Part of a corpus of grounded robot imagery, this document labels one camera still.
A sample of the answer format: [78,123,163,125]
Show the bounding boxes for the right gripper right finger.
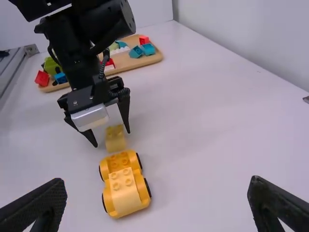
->
[247,175,309,232]

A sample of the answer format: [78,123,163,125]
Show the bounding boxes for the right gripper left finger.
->
[0,178,67,232]

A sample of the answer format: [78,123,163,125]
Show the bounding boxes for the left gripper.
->
[57,75,131,148]

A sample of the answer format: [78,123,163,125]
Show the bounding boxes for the yellow toy brick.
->
[105,124,128,153]

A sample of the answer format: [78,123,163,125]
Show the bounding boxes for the blue toy brick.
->
[53,72,68,85]

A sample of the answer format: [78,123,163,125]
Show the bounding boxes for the tan tray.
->
[36,33,164,93]

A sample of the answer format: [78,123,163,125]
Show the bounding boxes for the yellow toy car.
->
[98,149,153,219]

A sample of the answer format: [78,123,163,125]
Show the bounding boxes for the white toy brick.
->
[110,45,131,58]

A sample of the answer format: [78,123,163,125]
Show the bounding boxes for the teal toy brick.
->
[140,43,156,57]
[114,40,130,51]
[128,45,143,59]

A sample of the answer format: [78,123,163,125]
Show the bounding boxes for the green toy brick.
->
[42,57,64,74]

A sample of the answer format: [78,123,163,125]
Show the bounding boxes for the silver rails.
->
[0,44,39,97]

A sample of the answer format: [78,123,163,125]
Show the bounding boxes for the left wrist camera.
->
[70,103,110,133]

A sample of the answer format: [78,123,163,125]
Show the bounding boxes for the black cable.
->
[98,47,131,100]

